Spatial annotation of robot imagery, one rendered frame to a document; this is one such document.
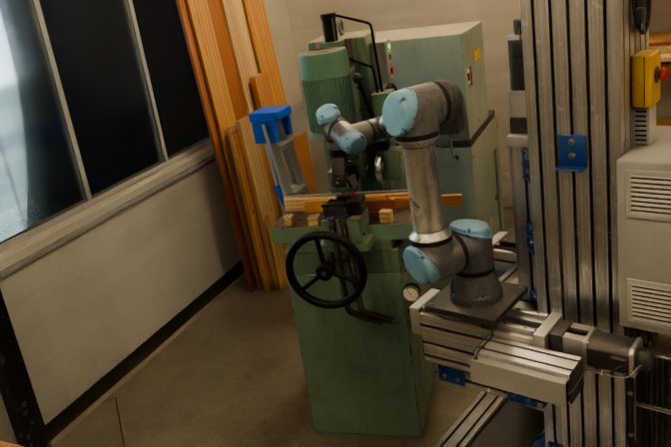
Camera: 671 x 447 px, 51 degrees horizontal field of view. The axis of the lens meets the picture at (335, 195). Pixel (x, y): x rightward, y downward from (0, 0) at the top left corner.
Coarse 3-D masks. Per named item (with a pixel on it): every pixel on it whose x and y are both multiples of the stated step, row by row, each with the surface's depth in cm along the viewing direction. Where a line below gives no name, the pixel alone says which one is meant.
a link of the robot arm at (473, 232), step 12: (456, 228) 193; (468, 228) 192; (480, 228) 192; (468, 240) 191; (480, 240) 192; (468, 252) 191; (480, 252) 193; (492, 252) 196; (468, 264) 192; (480, 264) 194; (492, 264) 197
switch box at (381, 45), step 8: (376, 40) 274; (384, 40) 270; (376, 48) 268; (384, 48) 268; (384, 56) 268; (384, 64) 270; (376, 72) 271; (384, 72) 271; (376, 80) 273; (384, 80) 272
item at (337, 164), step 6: (336, 156) 230; (342, 156) 229; (336, 162) 230; (342, 162) 229; (336, 168) 229; (342, 168) 229; (336, 174) 229; (342, 174) 228; (336, 180) 228; (342, 180) 228; (336, 186) 228; (342, 186) 228
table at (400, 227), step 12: (300, 216) 266; (396, 216) 251; (408, 216) 250; (276, 228) 257; (288, 228) 256; (300, 228) 254; (312, 228) 253; (372, 228) 247; (384, 228) 246; (396, 228) 244; (408, 228) 243; (276, 240) 258; (288, 240) 257; (312, 240) 255; (372, 240) 245
